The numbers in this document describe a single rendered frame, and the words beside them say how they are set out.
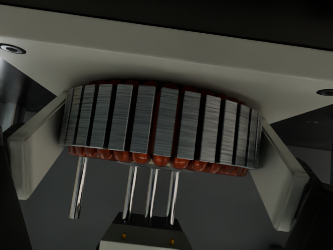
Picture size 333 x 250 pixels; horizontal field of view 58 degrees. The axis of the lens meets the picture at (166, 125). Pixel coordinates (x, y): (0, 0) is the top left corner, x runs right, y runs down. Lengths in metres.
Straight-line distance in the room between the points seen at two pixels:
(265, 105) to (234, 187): 0.29
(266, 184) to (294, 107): 0.04
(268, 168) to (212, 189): 0.28
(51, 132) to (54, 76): 0.03
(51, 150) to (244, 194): 0.33
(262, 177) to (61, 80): 0.12
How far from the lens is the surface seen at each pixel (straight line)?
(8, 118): 0.40
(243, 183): 0.45
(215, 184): 0.44
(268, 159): 0.16
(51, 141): 0.16
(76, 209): 0.26
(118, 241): 0.21
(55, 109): 0.17
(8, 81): 0.27
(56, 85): 0.18
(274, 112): 0.18
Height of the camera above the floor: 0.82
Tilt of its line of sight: 7 degrees down
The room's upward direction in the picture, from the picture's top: 173 degrees counter-clockwise
